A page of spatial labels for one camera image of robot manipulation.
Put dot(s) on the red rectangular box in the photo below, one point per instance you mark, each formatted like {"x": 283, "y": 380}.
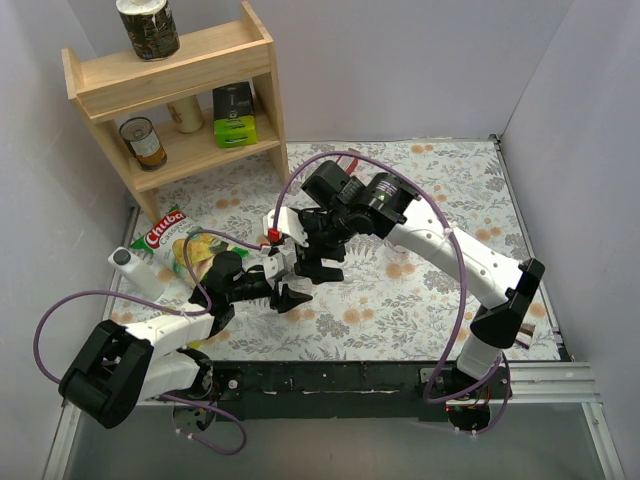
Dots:
{"x": 348, "y": 162}

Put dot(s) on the tin can on lower shelf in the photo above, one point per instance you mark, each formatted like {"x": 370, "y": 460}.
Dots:
{"x": 141, "y": 139}

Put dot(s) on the cream cylindrical container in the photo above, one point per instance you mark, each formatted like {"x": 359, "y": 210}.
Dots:
{"x": 186, "y": 114}

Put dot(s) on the dark can on shelf top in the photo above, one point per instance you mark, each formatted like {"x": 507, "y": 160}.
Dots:
{"x": 150, "y": 27}

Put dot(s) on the wooden shelf unit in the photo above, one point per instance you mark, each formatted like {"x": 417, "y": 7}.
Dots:
{"x": 105, "y": 89}

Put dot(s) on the green Chuba chips bag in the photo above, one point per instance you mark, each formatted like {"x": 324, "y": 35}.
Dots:
{"x": 165, "y": 242}

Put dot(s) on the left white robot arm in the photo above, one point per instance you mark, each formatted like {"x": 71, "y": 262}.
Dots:
{"x": 119, "y": 366}

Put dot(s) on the floral table mat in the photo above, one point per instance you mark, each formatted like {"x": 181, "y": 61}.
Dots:
{"x": 392, "y": 311}

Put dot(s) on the white bottle grey cap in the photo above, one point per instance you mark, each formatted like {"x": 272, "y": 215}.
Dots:
{"x": 137, "y": 272}

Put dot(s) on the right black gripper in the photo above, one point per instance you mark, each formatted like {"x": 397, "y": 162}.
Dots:
{"x": 317, "y": 263}

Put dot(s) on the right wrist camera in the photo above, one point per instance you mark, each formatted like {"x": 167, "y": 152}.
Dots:
{"x": 279, "y": 224}

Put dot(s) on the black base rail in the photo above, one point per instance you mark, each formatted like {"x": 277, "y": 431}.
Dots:
{"x": 262, "y": 390}

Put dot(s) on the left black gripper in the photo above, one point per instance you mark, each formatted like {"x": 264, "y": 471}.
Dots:
{"x": 275, "y": 295}

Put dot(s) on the black and green box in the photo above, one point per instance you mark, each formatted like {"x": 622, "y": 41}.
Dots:
{"x": 234, "y": 121}

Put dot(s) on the clear bottle with red label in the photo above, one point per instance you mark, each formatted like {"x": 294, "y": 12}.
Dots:
{"x": 395, "y": 253}

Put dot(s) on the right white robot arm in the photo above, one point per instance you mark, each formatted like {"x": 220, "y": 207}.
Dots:
{"x": 393, "y": 208}

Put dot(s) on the brown chocolate bar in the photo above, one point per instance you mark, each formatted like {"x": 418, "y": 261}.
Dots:
{"x": 525, "y": 335}

